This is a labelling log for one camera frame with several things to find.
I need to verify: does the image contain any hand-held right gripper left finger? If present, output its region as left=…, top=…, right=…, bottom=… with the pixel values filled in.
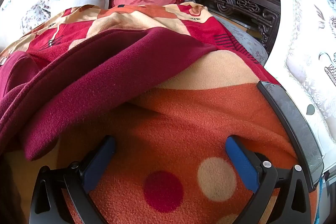
left=26, top=135, right=117, bottom=224

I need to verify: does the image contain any black smartphone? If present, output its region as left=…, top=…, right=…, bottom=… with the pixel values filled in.
left=257, top=80, right=324, bottom=193

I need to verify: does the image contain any red orange printed blanket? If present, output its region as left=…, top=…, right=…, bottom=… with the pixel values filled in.
left=0, top=2, right=319, bottom=224

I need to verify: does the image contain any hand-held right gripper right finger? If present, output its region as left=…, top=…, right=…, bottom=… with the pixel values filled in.
left=225, top=135, right=319, bottom=224

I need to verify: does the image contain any maroon garment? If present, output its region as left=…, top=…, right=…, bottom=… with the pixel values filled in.
left=0, top=27, right=218, bottom=161

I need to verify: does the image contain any grey floral bed sheet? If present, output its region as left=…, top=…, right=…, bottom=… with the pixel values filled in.
left=210, top=13, right=269, bottom=65

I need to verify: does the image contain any dark carved wooden headboard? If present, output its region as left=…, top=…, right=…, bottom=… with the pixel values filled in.
left=190, top=0, right=281, bottom=54

